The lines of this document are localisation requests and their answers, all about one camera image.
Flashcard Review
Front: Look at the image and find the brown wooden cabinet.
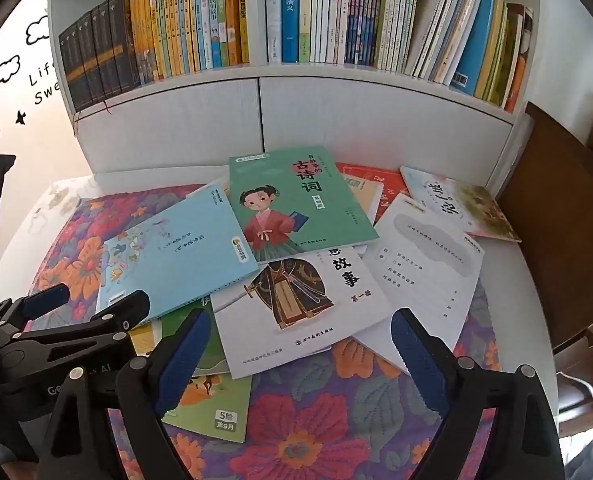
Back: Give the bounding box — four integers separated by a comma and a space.
496, 101, 593, 351

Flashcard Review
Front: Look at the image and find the light blue book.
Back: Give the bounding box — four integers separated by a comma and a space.
95, 178, 260, 326

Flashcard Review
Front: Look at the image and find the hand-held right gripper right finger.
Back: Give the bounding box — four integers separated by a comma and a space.
390, 307, 567, 480

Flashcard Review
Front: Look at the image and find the row of white and blue books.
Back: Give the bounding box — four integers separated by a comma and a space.
264, 0, 534, 113

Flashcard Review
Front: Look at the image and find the red book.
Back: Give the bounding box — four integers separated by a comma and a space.
335, 161, 412, 226

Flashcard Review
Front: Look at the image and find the white bookshelf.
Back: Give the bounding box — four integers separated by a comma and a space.
46, 0, 542, 196

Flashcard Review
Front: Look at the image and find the yellow cover book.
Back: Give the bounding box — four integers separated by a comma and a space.
128, 321, 164, 357

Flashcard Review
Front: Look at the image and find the light green book orange animal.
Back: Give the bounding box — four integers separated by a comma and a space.
160, 370, 253, 444

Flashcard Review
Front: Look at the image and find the green book with girl picture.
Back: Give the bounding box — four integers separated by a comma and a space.
229, 146, 381, 265

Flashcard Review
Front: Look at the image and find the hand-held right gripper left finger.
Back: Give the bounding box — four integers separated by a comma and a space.
36, 307, 217, 480

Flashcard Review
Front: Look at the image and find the tan cover book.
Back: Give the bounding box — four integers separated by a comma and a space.
343, 172, 384, 226

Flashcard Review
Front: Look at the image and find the white book with armoured warrior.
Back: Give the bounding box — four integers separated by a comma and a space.
210, 245, 394, 380

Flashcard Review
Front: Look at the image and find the row of black and yellow books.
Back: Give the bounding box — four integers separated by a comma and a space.
58, 0, 251, 113

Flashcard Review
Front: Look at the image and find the floral blanket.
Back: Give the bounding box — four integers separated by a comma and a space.
26, 184, 502, 480

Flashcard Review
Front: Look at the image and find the pastel blossom book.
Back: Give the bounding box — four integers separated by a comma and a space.
400, 165, 522, 244

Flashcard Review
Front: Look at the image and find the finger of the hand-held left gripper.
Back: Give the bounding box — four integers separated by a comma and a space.
6, 289, 151, 356
0, 283, 71, 333

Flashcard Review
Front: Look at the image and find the white book with grey cloud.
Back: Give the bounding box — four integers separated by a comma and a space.
351, 192, 486, 376

